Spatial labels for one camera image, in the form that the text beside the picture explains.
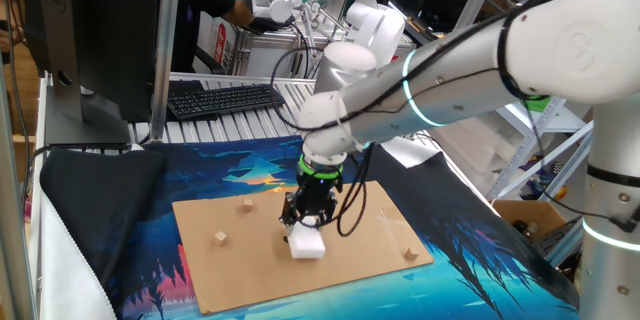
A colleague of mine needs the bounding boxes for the white rectangular sponge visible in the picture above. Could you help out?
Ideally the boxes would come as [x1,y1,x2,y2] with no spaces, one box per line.
[288,219,327,261]

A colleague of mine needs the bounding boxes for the white foam blocks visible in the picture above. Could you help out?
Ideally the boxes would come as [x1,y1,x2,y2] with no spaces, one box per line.
[428,114,506,196]

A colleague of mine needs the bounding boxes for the brown cardboard sheet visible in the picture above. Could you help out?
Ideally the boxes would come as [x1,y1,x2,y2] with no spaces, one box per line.
[171,180,435,316]

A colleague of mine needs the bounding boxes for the blue forest print table mat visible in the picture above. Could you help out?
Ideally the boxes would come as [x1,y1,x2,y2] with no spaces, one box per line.
[29,134,581,320]

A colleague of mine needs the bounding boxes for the white haptic control device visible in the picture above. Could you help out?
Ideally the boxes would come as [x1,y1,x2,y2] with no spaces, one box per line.
[234,0,407,69]

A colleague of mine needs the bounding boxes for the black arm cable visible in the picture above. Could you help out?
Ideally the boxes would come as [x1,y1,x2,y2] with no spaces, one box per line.
[269,44,374,239]

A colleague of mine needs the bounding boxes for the black keyboard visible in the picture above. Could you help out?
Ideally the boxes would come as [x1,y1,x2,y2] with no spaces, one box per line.
[166,83,286,122]

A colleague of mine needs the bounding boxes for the open cardboard box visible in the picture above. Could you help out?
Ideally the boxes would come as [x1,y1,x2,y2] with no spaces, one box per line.
[492,198,569,244]

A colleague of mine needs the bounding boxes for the silver aluminium case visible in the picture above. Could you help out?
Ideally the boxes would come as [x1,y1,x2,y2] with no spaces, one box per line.
[233,29,321,80]

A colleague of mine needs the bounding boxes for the bare person forearm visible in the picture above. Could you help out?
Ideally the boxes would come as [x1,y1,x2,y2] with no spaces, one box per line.
[222,0,257,29]

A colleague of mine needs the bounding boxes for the clear adhesive tape piece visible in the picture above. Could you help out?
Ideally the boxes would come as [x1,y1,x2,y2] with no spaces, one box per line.
[377,207,409,231]

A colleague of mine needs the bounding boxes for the white perforated shelf rail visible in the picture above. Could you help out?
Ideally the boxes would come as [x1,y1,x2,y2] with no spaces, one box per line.
[487,94,596,201]

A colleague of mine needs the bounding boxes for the red and white box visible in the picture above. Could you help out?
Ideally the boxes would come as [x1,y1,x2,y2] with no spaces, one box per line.
[196,12,239,75]

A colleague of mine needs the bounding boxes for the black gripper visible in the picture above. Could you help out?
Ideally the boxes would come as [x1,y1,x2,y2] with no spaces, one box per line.
[278,172,343,235]

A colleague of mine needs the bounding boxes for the person in black shirt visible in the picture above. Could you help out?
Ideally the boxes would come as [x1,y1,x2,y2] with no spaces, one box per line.
[157,0,256,74]

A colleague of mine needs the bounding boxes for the black computer monitor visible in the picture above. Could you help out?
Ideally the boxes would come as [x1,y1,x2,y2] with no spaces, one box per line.
[19,0,161,147]

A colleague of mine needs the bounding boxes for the aluminium frame post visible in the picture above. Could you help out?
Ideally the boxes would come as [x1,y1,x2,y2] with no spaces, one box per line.
[149,0,184,142]
[0,59,37,320]

